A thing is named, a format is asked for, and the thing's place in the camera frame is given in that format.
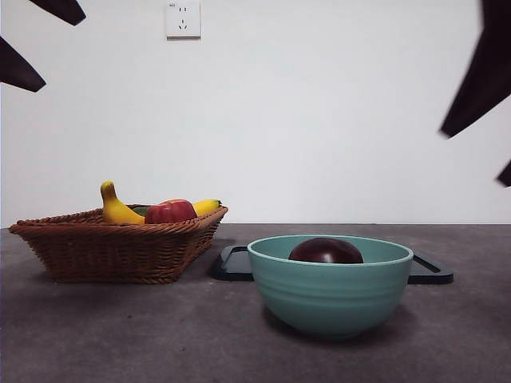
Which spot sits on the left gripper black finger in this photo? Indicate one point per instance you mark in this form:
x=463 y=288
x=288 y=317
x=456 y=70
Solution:
x=66 y=10
x=18 y=68

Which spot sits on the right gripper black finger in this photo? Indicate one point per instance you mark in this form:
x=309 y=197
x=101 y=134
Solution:
x=507 y=176
x=491 y=72

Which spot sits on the dark purple plum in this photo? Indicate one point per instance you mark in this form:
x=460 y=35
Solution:
x=325 y=251

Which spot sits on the teal ceramic bowl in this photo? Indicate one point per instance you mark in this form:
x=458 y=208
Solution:
x=329 y=295

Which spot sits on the yellow banana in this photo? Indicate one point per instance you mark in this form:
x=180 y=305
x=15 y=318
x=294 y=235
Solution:
x=116 y=211

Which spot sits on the green avocado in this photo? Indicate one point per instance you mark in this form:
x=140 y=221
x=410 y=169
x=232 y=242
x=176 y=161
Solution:
x=140 y=209

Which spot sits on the brown wicker basket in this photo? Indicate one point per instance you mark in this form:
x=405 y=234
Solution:
x=116 y=251

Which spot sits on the red apple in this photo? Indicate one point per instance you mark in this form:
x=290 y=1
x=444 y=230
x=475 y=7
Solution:
x=169 y=211

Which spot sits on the dark rectangular tray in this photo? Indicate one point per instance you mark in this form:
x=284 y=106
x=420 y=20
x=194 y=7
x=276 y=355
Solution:
x=231 y=263

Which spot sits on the white wall socket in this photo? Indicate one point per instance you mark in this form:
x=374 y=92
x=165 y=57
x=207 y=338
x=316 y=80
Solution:
x=183 y=19

